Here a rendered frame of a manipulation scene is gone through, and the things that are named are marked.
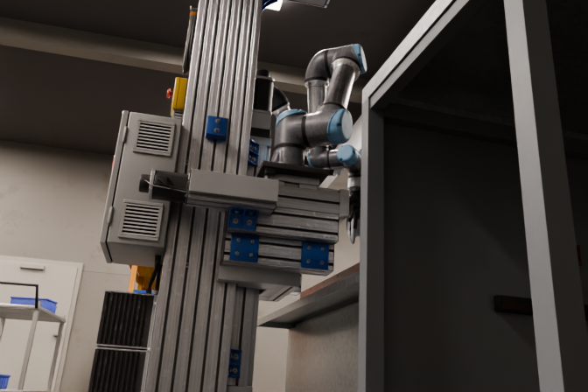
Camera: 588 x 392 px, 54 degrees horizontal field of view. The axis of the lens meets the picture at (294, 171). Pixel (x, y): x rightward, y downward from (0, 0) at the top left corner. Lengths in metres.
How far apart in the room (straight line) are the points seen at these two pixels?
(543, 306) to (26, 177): 10.15
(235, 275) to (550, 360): 1.32
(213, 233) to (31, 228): 8.45
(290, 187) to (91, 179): 8.70
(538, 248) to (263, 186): 1.10
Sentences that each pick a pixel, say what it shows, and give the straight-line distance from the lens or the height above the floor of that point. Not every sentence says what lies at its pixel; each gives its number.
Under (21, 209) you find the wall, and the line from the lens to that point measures 10.46.
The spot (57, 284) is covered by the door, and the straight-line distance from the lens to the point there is 10.03.
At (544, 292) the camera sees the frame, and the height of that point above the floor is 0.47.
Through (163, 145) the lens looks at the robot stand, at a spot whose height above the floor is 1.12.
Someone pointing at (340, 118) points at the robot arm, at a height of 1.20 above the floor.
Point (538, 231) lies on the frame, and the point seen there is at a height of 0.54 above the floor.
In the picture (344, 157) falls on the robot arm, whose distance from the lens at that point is 2.15.
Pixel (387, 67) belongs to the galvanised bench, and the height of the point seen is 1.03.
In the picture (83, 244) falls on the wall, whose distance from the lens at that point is 10.16.
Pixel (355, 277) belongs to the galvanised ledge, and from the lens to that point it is 1.68.
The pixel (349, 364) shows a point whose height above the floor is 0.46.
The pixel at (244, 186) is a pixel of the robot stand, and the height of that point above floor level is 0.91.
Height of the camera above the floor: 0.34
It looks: 21 degrees up
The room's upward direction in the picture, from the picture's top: 3 degrees clockwise
